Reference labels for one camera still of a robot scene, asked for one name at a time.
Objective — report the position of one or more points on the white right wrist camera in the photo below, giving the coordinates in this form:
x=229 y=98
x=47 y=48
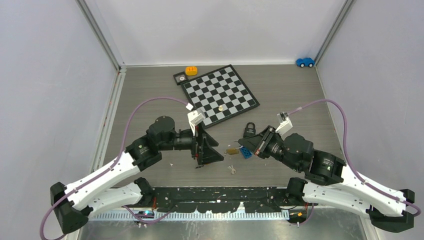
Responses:
x=285 y=123

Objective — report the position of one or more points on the silver keys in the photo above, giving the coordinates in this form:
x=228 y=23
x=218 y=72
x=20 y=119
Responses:
x=232 y=169

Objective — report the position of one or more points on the blue toy car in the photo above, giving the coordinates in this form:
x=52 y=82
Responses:
x=305 y=62

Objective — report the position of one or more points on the black white chessboard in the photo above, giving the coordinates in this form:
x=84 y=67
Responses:
x=220 y=87

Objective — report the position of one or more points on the black padlock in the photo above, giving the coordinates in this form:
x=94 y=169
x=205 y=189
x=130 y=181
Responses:
x=249 y=130

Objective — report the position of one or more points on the blue toy brick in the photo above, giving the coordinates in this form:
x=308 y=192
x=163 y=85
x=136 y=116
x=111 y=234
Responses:
x=245 y=153

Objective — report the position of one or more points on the small black square tray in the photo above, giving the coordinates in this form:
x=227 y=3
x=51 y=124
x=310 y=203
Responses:
x=180 y=77

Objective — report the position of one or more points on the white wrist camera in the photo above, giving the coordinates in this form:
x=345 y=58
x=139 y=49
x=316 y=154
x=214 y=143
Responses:
x=195 y=117
x=285 y=123

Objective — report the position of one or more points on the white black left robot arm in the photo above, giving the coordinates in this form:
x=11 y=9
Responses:
x=75 y=203

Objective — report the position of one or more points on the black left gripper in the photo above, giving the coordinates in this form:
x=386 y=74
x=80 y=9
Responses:
x=206 y=154

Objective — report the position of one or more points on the small brass padlock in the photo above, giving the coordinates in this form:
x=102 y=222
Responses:
x=232 y=151

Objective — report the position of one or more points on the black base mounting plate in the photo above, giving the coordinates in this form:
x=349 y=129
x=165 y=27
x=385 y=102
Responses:
x=220 y=200

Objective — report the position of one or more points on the orange toy block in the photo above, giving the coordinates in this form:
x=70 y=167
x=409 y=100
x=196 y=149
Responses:
x=191 y=70

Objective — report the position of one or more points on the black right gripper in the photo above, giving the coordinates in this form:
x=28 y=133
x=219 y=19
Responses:
x=258 y=142

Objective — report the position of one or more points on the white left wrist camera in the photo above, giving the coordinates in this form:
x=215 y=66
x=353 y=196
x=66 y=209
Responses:
x=195 y=117

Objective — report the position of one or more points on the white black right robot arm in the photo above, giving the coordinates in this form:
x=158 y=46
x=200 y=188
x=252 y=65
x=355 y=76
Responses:
x=329 y=180

